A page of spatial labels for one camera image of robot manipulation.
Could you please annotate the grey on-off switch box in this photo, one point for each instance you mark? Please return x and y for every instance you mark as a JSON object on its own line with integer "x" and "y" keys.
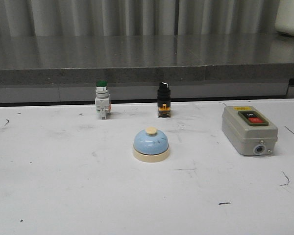
{"x": 249, "y": 131}

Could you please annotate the white container in background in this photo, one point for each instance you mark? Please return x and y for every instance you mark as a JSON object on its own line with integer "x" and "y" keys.
{"x": 284, "y": 22}

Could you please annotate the blue dome service bell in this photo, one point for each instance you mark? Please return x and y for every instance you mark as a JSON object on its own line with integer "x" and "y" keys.
{"x": 151, "y": 145}

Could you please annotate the black rotary selector switch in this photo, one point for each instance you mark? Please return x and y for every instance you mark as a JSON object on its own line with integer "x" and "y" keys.
{"x": 164, "y": 100}

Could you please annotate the green push button switch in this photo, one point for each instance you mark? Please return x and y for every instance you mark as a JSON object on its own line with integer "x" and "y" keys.
{"x": 102, "y": 100}

